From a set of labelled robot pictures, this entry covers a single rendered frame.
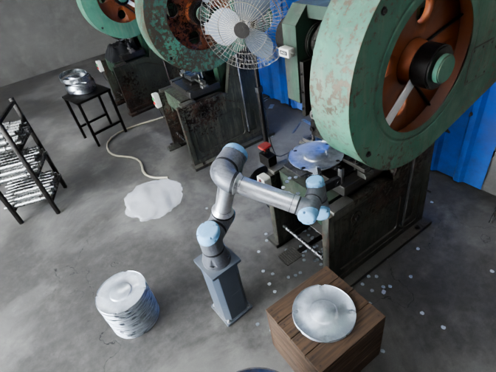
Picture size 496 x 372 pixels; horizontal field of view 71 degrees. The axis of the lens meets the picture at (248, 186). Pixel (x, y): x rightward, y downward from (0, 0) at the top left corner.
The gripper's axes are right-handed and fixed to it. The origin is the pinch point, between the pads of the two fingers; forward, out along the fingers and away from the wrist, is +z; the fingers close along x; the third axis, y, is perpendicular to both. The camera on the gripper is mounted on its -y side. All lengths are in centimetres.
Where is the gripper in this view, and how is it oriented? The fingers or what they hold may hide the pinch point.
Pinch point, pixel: (318, 168)
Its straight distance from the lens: 180.3
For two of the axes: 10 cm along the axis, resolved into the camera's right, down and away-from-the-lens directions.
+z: 0.6, -6.0, 8.0
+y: -9.9, 0.8, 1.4
